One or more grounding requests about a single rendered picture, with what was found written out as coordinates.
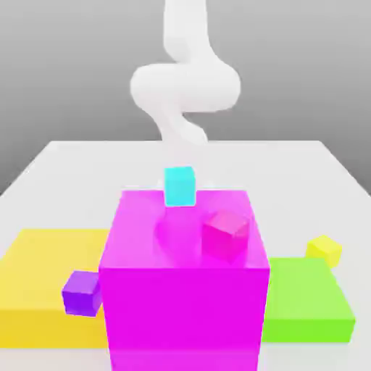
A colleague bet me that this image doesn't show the small cyan cube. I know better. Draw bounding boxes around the small cyan cube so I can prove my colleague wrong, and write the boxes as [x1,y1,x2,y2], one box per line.
[163,166,197,207]

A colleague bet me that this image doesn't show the small pink cube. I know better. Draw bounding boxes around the small pink cube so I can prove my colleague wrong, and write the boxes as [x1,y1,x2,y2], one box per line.
[201,209,251,264]

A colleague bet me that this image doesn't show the small purple cube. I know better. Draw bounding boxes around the small purple cube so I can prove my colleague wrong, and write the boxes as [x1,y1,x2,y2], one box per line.
[61,270,103,317]

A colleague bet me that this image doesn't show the small yellow cube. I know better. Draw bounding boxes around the small yellow cube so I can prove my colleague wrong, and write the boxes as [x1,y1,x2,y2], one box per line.
[305,235,343,268]

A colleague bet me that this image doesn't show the large magenta box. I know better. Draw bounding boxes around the large magenta box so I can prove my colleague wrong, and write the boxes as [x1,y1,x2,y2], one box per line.
[98,189,271,371]

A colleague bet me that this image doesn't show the large green box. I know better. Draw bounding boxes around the large green box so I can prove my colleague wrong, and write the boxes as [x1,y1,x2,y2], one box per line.
[261,257,357,343]

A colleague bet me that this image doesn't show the large yellow box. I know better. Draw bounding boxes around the large yellow box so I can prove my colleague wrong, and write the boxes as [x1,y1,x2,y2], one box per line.
[0,228,111,349]

